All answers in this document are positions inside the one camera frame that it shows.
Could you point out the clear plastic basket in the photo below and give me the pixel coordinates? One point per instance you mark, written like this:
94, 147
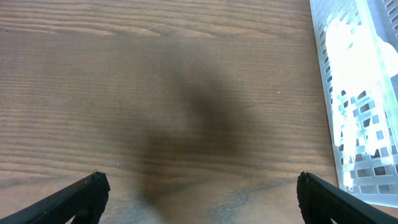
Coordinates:
377, 18

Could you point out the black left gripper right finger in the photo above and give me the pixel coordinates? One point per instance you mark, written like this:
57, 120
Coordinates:
321, 202

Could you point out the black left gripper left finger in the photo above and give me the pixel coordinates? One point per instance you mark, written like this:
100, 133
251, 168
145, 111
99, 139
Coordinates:
81, 202

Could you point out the white plastic spoon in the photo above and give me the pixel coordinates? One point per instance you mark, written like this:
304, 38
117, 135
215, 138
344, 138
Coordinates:
389, 54
352, 79

